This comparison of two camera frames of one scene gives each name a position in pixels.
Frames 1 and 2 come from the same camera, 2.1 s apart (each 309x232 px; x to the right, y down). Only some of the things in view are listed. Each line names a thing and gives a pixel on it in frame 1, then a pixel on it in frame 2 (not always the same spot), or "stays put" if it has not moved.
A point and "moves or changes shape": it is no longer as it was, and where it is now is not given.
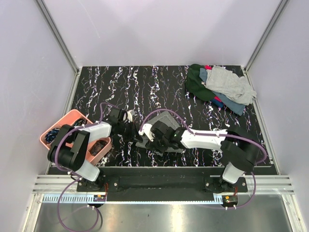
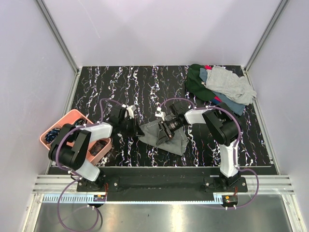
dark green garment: [194, 85] stays put
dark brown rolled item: [97, 147] stays put
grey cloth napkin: [171, 123] moves or changes shape
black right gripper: [152, 144] to [164, 125]
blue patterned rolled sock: [51, 135] stays put
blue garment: [229, 104] stays put
